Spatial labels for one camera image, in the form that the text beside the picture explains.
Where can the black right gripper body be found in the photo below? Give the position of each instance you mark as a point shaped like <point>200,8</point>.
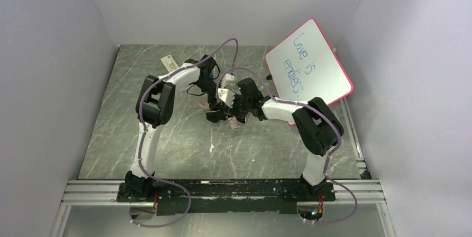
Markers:
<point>238,104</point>

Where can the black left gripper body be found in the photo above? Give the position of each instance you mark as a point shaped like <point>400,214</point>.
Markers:
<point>214,109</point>

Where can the pink and black folding umbrella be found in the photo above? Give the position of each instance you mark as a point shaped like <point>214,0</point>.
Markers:
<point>233,121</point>

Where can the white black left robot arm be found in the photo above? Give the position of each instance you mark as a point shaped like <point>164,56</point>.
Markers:
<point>154,108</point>

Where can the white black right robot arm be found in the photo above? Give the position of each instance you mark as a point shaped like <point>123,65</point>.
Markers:
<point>318,127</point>

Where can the small white card box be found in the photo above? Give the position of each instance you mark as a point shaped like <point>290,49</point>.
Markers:
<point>169,63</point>

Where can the red framed whiteboard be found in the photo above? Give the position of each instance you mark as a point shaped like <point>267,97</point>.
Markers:
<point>304,65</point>

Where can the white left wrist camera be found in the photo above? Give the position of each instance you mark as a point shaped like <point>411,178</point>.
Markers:
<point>229,78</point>

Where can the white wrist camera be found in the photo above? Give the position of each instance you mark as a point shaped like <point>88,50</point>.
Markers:
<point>226,96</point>
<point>229,78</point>

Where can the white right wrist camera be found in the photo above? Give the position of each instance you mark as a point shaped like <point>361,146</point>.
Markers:
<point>226,96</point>

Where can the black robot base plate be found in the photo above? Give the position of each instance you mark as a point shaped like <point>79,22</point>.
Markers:
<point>221,196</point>

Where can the aluminium frame rail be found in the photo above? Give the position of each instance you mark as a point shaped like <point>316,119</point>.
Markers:
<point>361,191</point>

